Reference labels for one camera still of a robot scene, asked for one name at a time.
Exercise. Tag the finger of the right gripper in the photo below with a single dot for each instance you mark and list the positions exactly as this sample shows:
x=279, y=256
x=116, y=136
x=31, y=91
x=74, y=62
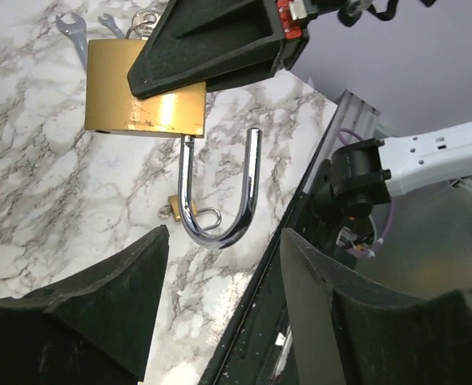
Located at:
x=224, y=44

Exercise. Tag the small silver wrench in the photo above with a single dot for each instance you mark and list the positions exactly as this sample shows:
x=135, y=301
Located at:
x=109, y=22

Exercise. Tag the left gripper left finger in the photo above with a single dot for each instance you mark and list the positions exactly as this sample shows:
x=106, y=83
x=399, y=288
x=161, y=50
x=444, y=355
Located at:
x=94, y=327

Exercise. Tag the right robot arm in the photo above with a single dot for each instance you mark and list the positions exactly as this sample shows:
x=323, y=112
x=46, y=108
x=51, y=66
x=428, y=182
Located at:
x=373, y=172

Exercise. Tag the large silver wrench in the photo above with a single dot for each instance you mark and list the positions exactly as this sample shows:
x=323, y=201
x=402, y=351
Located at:
x=76, y=31

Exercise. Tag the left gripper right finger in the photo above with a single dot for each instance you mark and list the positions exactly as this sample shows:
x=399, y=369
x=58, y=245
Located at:
x=347, y=329

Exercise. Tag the silver keys on ring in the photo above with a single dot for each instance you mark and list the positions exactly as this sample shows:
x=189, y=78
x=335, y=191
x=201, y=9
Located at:
x=143, y=23

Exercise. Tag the large brass padlock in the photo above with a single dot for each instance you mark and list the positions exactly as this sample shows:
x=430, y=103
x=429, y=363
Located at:
x=110, y=107

